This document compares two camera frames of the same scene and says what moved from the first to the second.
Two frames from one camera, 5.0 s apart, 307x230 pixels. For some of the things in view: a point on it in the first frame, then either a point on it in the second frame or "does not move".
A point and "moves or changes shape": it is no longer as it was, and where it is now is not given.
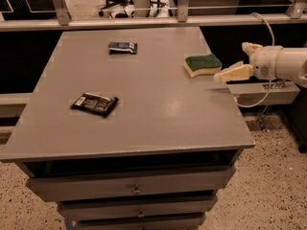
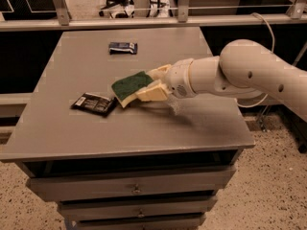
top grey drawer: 89,187 does not move
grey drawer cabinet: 122,137 does not move
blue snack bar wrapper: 123,48 does not move
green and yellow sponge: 207,64 moves or changes shape
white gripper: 264,62 → 177,77
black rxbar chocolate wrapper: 95,103 does not move
